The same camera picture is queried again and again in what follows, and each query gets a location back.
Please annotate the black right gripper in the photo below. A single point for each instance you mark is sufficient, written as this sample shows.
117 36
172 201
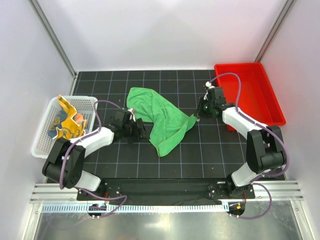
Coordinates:
199 111

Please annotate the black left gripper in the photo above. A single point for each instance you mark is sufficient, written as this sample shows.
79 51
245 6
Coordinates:
140 133

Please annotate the green microfiber towel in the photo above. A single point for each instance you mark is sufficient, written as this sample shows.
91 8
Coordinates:
170 124

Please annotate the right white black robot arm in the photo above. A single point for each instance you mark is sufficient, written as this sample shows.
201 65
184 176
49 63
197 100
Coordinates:
265 149

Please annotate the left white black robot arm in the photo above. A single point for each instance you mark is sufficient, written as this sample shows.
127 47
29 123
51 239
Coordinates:
65 162

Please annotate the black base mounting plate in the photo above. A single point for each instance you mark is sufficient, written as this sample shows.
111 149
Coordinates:
173 191

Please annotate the red plastic bin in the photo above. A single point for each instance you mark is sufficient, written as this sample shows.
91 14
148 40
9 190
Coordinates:
257 97

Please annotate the white perforated plastic basket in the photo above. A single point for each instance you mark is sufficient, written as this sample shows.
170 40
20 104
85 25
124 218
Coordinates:
85 105

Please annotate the orange towel in basket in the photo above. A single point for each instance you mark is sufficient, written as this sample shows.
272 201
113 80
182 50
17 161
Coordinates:
78 118

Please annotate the yellow patterned towel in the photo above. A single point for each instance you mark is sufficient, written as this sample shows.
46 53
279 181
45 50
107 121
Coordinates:
63 124

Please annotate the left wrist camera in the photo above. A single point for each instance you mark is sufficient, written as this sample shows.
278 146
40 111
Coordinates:
132 114

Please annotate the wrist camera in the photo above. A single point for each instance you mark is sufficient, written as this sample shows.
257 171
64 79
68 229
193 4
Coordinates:
209 88
132 114

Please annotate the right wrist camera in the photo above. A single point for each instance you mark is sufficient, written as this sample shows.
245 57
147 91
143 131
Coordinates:
209 88

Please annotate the aluminium frame rail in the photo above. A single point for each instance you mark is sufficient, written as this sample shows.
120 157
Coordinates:
51 199

